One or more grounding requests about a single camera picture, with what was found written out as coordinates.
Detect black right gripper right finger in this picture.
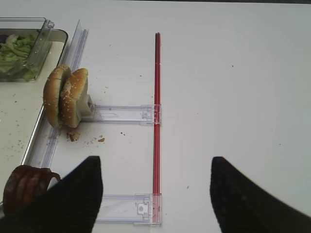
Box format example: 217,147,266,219
209,157,311,233

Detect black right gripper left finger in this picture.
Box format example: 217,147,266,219
0,156,103,233

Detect stack of brown meat patties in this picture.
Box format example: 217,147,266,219
3,165,61,216

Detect bread crumb chunk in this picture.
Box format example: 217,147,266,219
66,131,80,142

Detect green lettuce pieces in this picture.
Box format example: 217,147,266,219
0,34,39,82

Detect clear pusher track lower right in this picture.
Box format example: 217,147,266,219
96,194,162,225

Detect clear pusher track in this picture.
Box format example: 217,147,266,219
81,104,162,125
96,194,162,225

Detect sesame bun right piece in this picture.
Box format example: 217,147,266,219
60,68,92,128

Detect sesame bun piece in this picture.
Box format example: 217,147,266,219
60,68,92,128
43,64,71,128

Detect silver metal tray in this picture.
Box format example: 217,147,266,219
0,29,69,167

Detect clear pusher track upper right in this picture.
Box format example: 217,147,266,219
81,104,162,125

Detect sesame bun left piece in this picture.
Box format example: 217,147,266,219
43,64,71,128

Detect clear plastic salad container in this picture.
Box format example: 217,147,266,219
0,17,54,82

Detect right red plastic rail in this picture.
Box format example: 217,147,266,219
153,33,161,195

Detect clear rail beside tray right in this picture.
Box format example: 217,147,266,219
41,22,93,167

